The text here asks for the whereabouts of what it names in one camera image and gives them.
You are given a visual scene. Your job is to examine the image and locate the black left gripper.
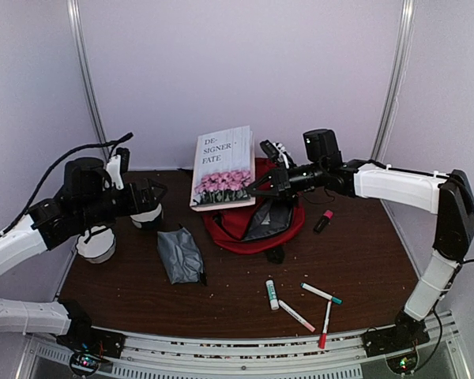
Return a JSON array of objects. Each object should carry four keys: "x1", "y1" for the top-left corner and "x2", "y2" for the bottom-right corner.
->
[{"x1": 77, "y1": 177, "x2": 167, "y2": 228}]

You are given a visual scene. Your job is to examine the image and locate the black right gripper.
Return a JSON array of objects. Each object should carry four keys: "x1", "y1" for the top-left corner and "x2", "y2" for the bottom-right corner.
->
[{"x1": 245, "y1": 160, "x2": 325, "y2": 200}]

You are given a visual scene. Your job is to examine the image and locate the red backpack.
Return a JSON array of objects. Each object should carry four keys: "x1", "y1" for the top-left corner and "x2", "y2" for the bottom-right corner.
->
[{"x1": 194, "y1": 170, "x2": 306, "y2": 263}]

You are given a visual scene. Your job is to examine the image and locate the flower cover book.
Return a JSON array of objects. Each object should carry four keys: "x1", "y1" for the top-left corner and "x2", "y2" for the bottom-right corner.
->
[{"x1": 190, "y1": 126, "x2": 255, "y2": 212}]

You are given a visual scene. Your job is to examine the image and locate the grey pencil pouch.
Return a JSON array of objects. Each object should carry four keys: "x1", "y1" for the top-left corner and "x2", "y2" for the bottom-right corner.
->
[{"x1": 157, "y1": 224, "x2": 208, "y2": 286}]

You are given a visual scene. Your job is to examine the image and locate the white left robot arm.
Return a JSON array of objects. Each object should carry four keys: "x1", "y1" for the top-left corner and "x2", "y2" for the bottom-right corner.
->
[{"x1": 0, "y1": 133, "x2": 167, "y2": 351}]

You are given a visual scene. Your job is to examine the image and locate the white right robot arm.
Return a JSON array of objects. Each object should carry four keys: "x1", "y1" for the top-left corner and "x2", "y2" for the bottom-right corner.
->
[{"x1": 246, "y1": 129, "x2": 474, "y2": 349}]

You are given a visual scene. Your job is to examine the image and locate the round white bowl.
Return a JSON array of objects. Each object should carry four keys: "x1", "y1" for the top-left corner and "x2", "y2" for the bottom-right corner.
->
[{"x1": 130, "y1": 204, "x2": 164, "y2": 230}]

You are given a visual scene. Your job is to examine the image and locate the black pink highlighter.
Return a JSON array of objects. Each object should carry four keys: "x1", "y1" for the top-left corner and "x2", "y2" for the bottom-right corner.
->
[{"x1": 313, "y1": 210, "x2": 333, "y2": 234}]

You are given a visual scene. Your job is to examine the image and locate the scalloped white bowl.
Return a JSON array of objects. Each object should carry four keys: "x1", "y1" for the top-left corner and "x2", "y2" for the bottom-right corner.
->
[{"x1": 75, "y1": 225, "x2": 116, "y2": 264}]

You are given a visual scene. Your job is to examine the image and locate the white glue stick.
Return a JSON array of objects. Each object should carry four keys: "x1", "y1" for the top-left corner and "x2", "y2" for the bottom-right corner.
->
[{"x1": 265, "y1": 279, "x2": 280, "y2": 311}]

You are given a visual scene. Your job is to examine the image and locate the teal capped white marker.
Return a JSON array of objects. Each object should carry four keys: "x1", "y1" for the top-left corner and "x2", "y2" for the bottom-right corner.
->
[{"x1": 300, "y1": 282, "x2": 343, "y2": 305}]

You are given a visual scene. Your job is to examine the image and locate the pink capped white marker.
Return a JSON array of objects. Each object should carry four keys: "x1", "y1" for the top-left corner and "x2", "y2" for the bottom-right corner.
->
[{"x1": 278, "y1": 300, "x2": 315, "y2": 332}]

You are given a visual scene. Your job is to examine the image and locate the red capped white marker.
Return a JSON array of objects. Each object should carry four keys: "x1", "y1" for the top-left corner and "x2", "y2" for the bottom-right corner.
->
[{"x1": 318, "y1": 301, "x2": 333, "y2": 350}]

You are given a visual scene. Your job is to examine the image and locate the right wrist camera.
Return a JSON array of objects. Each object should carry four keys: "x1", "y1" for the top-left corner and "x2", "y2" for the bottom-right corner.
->
[{"x1": 259, "y1": 140, "x2": 296, "y2": 170}]

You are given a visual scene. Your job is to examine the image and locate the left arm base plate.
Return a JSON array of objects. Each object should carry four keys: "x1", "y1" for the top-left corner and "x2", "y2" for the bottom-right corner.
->
[{"x1": 55, "y1": 323, "x2": 126, "y2": 358}]

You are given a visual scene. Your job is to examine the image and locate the front aluminium rail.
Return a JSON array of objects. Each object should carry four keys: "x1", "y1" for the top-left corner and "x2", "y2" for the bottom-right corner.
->
[{"x1": 15, "y1": 311, "x2": 471, "y2": 379}]

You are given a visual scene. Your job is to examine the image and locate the right aluminium frame post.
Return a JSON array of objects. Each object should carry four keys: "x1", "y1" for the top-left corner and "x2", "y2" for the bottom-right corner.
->
[{"x1": 371, "y1": 0, "x2": 416, "y2": 162}]

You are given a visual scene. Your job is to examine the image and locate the aluminium frame post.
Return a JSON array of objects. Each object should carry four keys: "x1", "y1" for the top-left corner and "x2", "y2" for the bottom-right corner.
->
[
  {"x1": 66, "y1": 0, "x2": 107, "y2": 144},
  {"x1": 371, "y1": 0, "x2": 416, "y2": 162}
]

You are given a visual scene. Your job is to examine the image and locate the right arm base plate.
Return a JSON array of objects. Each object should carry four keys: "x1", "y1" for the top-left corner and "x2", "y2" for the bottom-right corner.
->
[{"x1": 362, "y1": 325, "x2": 431, "y2": 358}]

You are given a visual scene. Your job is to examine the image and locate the left aluminium frame post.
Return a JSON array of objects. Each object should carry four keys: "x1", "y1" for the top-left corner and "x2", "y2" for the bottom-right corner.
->
[{"x1": 66, "y1": 0, "x2": 107, "y2": 144}]

